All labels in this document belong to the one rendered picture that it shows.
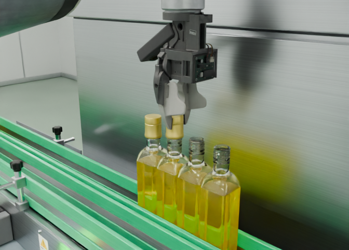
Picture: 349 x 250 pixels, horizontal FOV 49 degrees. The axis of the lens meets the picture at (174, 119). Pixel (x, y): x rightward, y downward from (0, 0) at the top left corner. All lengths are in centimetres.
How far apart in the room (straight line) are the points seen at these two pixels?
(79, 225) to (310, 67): 56
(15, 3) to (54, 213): 76
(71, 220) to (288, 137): 49
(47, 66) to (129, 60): 615
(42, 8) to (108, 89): 90
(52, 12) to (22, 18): 2
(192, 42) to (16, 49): 630
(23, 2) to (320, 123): 57
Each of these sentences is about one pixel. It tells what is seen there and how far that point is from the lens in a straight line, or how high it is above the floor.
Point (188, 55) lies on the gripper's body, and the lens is 64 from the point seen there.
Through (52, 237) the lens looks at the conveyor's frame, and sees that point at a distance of 95.
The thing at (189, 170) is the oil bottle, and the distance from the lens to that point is 71.
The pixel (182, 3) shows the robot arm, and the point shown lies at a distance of 65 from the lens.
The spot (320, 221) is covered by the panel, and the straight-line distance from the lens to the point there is 78.
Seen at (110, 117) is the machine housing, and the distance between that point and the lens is 115.
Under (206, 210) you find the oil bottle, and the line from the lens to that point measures 71.
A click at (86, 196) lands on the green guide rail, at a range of 95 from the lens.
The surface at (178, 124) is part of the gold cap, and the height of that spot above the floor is 116.
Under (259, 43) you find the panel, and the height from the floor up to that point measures 131.
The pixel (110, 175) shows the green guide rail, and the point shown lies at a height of 95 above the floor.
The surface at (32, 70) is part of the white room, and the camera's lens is 704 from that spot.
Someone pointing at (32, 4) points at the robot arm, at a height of 139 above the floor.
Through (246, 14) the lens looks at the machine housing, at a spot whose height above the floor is 136.
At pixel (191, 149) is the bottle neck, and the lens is 70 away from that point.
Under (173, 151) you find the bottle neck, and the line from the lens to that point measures 75.
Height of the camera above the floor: 139
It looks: 18 degrees down
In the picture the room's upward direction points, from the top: straight up
